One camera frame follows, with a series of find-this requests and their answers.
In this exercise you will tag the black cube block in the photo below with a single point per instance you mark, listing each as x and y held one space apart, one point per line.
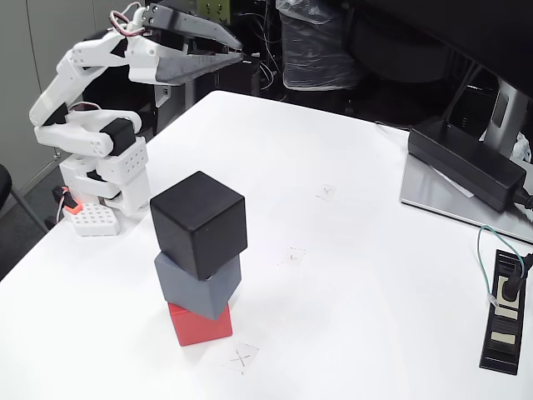
195 233

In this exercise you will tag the grey cube block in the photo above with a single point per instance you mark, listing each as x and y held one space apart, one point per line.
187 291

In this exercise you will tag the green circuit board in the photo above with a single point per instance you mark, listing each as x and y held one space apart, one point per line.
216 8

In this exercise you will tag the plastic wrapped bin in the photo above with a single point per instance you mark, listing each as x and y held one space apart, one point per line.
316 50

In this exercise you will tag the grey metal cabinet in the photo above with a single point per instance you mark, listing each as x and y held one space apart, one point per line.
12 62

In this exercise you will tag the orange clamp piece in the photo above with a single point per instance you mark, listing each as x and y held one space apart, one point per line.
73 206

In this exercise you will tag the white perforated table clamp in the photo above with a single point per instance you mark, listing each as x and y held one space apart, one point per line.
96 221

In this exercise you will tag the black chair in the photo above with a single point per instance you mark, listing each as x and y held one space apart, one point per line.
4 183

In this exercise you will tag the red cube block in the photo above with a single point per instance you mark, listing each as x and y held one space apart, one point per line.
200 329

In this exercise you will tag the black monitor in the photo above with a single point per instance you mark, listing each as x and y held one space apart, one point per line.
458 25

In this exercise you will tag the black power adapter brick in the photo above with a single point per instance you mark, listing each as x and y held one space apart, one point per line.
458 162

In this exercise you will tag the white paper sheet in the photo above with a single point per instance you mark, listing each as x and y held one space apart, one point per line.
458 187

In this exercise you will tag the silver monitor stand neck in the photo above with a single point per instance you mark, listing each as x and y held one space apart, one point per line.
504 112

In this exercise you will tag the crumpled white plastic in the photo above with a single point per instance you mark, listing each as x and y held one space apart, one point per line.
524 146

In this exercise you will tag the black power plug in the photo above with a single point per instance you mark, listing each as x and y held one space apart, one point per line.
509 287

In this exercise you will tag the black power strip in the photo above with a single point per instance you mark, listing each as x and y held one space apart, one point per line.
499 346

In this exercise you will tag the silver monitor base plate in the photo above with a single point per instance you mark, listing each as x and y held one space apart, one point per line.
429 196

